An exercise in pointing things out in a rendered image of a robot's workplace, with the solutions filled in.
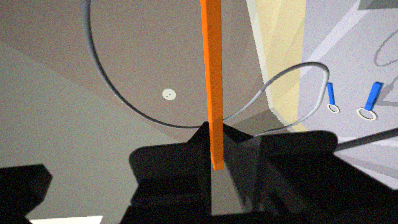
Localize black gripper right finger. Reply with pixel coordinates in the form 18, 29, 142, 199
223, 123, 338, 213

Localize orange handle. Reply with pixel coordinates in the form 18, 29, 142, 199
201, 0, 224, 170

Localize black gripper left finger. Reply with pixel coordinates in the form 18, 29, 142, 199
129, 121, 212, 215

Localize blue handle with white loop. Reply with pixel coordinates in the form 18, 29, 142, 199
357, 82, 384, 121
327, 83, 340, 113

